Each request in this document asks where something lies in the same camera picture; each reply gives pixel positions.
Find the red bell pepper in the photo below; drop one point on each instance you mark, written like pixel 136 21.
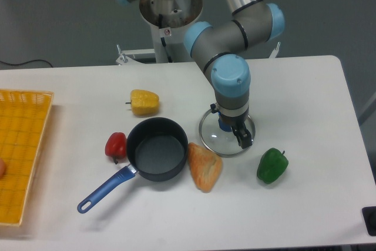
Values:
pixel 115 147

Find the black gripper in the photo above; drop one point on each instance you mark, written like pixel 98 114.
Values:
pixel 242 134

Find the dark saucepan with blue handle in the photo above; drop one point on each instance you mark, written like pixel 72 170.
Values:
pixel 156 150

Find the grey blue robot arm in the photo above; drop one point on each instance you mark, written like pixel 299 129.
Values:
pixel 216 50

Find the yellow wicker basket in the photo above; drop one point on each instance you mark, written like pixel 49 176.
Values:
pixel 24 116

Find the black object at table edge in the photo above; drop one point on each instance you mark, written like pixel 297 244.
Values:
pixel 369 215

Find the yellow bell pepper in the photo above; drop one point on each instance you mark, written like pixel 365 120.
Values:
pixel 143 102

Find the orange bread piece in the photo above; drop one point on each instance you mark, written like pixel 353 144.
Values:
pixel 205 167

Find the glass lid with blue knob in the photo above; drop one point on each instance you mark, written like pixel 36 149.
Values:
pixel 219 138

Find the orange item in basket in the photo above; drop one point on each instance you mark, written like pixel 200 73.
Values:
pixel 2 168

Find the green bell pepper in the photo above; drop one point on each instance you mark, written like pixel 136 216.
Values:
pixel 273 164

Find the white metal bracket right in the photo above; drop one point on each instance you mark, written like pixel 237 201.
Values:
pixel 275 51

